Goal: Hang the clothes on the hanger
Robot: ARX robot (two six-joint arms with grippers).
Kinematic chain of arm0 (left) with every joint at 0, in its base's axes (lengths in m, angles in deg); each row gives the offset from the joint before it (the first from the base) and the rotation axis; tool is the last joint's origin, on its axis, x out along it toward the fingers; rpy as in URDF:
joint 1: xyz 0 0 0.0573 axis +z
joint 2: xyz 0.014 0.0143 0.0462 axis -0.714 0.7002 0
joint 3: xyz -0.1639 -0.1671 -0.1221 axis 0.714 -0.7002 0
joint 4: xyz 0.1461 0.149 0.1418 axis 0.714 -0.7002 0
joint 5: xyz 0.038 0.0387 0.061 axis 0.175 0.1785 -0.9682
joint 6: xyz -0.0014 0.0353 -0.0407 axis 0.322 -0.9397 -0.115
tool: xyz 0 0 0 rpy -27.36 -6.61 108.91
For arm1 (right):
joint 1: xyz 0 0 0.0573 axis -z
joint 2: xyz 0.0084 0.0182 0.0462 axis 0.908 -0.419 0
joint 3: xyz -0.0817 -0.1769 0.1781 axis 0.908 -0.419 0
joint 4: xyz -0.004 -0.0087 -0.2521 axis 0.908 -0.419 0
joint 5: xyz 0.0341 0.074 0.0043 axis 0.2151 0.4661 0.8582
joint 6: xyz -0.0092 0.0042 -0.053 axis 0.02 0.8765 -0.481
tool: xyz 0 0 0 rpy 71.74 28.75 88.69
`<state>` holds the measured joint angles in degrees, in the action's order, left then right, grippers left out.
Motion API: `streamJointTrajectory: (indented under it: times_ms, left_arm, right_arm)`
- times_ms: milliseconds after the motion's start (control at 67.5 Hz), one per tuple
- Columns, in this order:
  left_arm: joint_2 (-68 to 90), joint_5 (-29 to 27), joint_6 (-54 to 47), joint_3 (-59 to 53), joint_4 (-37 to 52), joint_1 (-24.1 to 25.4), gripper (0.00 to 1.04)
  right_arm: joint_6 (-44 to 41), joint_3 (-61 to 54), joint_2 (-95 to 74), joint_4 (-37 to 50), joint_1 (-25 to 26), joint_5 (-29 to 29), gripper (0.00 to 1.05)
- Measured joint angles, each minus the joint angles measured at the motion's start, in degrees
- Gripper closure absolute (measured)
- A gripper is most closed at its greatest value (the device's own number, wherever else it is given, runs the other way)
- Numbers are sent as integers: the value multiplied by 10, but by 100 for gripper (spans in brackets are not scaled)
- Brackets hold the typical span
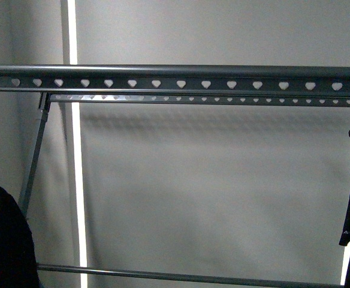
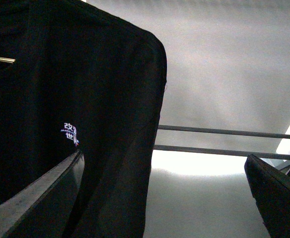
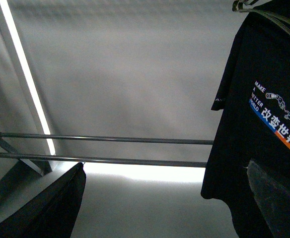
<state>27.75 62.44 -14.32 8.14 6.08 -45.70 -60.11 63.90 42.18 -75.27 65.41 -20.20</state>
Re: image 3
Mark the grey rack rail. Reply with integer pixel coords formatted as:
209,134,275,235
0,132,214,145
0,152,207,168

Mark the green clothes hanger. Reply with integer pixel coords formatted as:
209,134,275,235
232,0,290,36

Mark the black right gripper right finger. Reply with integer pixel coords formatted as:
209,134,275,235
248,160,290,238

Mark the lower grey rack rail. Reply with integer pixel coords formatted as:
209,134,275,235
0,152,207,168

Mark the ceiling light strip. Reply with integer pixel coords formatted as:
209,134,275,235
0,0,56,156

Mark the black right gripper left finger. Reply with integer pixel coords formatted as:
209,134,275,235
0,163,86,238

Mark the upper grey rack rail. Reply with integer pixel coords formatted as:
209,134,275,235
0,132,214,145

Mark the grey rack upright frame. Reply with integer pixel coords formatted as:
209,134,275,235
0,132,52,176

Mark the black printed t-shirt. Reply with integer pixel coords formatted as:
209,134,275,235
201,0,290,238

